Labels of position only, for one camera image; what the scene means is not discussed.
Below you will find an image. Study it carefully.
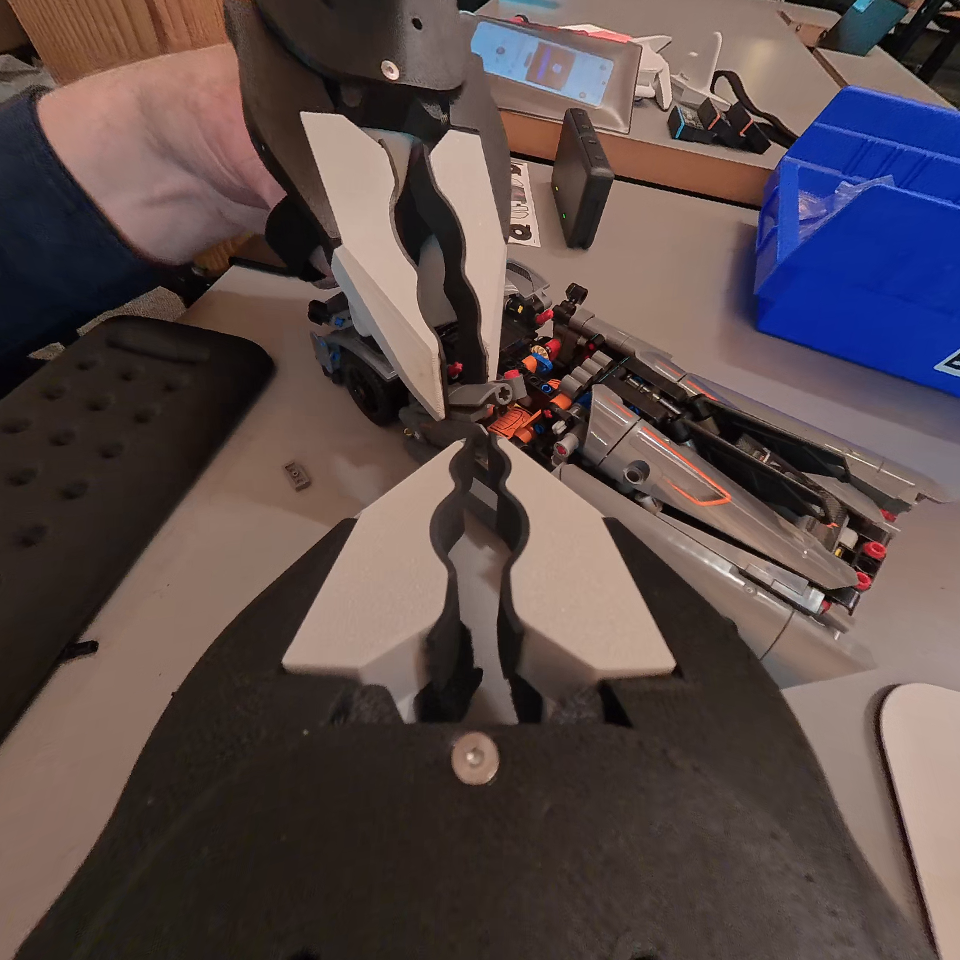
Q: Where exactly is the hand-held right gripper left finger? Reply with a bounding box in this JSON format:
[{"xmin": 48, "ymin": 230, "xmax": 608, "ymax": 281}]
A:
[{"xmin": 281, "ymin": 438, "xmax": 470, "ymax": 710}]

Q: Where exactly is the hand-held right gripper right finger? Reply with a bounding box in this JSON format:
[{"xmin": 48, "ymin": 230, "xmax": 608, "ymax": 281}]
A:
[{"xmin": 491, "ymin": 437, "xmax": 680, "ymax": 710}]

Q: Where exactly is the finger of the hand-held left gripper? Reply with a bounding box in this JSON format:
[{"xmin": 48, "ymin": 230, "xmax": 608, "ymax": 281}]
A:
[
  {"xmin": 298, "ymin": 111, "xmax": 449, "ymax": 423},
  {"xmin": 396, "ymin": 126, "xmax": 511, "ymax": 385}
]

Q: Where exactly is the grey orange lego car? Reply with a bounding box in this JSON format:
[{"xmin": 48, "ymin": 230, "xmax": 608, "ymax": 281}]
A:
[{"xmin": 307, "ymin": 258, "xmax": 950, "ymax": 684}]

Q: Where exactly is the person's left forearm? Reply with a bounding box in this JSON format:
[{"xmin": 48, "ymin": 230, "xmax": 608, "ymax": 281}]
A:
[{"xmin": 0, "ymin": 84, "xmax": 165, "ymax": 399}]

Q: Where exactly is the lego sticker sheet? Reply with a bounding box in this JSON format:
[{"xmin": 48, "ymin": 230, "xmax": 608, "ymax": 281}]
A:
[{"xmin": 508, "ymin": 159, "xmax": 543, "ymax": 249}]

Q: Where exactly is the person's left hand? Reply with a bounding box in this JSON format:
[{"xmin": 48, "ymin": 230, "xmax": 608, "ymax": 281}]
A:
[{"xmin": 36, "ymin": 41, "xmax": 290, "ymax": 267}]

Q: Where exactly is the black power bank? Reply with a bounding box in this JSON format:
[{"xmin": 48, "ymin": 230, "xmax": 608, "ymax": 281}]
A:
[{"xmin": 551, "ymin": 108, "xmax": 616, "ymax": 251}]

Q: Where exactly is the smartphone in clear pouch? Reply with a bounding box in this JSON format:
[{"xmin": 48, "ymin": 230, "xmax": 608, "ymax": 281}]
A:
[{"xmin": 468, "ymin": 13, "xmax": 646, "ymax": 136}]

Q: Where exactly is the brown ribbed panel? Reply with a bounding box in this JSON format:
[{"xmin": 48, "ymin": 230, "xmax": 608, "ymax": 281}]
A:
[{"xmin": 15, "ymin": 0, "xmax": 235, "ymax": 55}]

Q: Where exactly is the white gadget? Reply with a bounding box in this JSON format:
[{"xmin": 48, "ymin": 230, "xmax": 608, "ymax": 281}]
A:
[{"xmin": 633, "ymin": 30, "xmax": 727, "ymax": 111}]

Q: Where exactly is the black orange gadget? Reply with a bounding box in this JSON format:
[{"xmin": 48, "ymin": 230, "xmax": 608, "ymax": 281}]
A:
[{"xmin": 666, "ymin": 71, "xmax": 800, "ymax": 156}]

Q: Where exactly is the blue storage bin white tag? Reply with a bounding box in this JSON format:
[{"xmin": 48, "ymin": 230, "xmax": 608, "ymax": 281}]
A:
[{"xmin": 753, "ymin": 84, "xmax": 960, "ymax": 399}]

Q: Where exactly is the white book stand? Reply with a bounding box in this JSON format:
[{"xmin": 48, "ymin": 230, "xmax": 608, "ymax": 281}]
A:
[{"xmin": 877, "ymin": 682, "xmax": 960, "ymax": 960}]

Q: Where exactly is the teal box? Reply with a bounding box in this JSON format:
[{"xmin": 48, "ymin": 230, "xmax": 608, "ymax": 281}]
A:
[{"xmin": 827, "ymin": 0, "xmax": 906, "ymax": 57}]

